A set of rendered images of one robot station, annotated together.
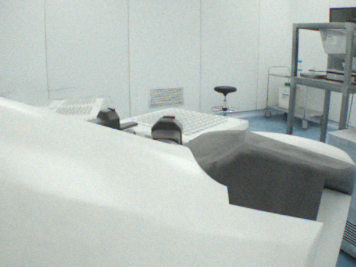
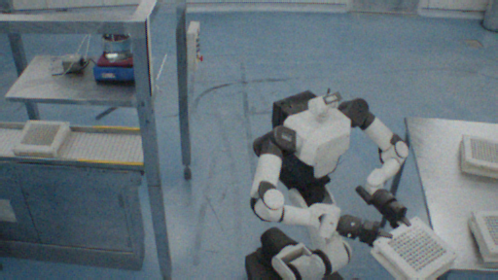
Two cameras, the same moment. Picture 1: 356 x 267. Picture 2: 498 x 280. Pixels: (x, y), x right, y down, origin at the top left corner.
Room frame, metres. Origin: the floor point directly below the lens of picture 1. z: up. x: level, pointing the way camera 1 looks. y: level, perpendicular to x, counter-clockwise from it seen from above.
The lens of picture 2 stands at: (0.49, -1.39, 2.53)
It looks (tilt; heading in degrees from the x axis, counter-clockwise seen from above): 38 degrees down; 108
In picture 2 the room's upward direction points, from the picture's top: 3 degrees clockwise
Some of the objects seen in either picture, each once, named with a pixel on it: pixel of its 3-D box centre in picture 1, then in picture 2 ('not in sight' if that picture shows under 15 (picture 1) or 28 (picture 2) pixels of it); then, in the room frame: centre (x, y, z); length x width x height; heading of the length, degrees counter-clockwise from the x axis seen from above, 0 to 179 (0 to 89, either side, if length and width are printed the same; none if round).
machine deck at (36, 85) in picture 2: not in sight; (82, 79); (-0.86, 0.22, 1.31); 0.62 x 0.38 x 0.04; 17
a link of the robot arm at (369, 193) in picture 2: not in sight; (373, 194); (0.51, 0.24, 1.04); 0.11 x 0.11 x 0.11; 45
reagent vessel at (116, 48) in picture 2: not in sight; (117, 36); (-0.70, 0.31, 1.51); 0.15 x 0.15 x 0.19
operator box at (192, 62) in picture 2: not in sight; (193, 46); (-0.73, 1.16, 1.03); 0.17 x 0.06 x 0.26; 107
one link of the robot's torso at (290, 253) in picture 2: not in sight; (297, 264); (0.21, 0.38, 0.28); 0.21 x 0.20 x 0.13; 143
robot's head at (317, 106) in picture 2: not in sight; (322, 106); (0.22, 0.36, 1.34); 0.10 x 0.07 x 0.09; 53
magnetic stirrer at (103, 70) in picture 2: not in sight; (120, 62); (-0.70, 0.32, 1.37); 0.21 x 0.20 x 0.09; 107
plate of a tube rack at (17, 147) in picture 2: not in sight; (41, 136); (-1.14, 0.14, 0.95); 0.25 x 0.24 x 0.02; 108
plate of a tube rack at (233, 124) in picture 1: (180, 125); (416, 249); (0.73, -0.01, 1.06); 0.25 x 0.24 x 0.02; 142
